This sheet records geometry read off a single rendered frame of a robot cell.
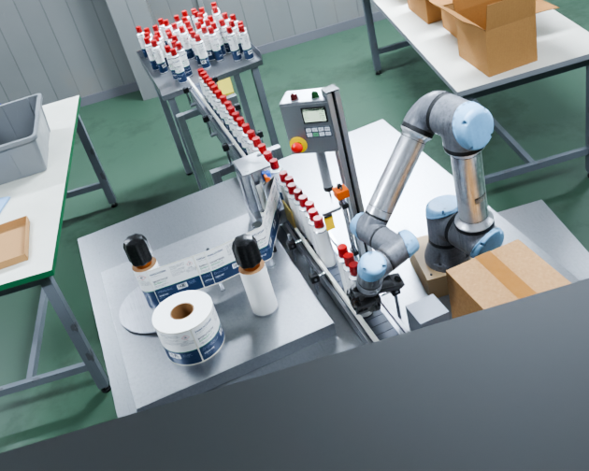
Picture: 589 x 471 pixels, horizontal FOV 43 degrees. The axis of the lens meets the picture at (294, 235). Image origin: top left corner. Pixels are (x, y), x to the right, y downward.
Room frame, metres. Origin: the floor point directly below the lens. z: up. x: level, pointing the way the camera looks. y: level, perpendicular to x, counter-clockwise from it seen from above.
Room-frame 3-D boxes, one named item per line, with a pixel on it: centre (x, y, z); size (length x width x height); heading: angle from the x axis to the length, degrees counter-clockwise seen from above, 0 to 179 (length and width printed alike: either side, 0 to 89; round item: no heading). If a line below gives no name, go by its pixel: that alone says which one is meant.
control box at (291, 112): (2.20, -0.16, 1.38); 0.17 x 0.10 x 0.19; 67
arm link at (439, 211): (1.88, -0.48, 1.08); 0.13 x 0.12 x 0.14; 25
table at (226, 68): (4.40, 0.28, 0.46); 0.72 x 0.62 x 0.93; 12
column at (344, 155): (2.14, -0.23, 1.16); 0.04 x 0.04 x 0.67; 12
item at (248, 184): (2.47, 0.08, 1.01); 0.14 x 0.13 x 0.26; 12
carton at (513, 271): (1.48, -0.53, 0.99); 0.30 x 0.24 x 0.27; 12
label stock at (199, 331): (1.87, 0.41, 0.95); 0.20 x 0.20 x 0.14
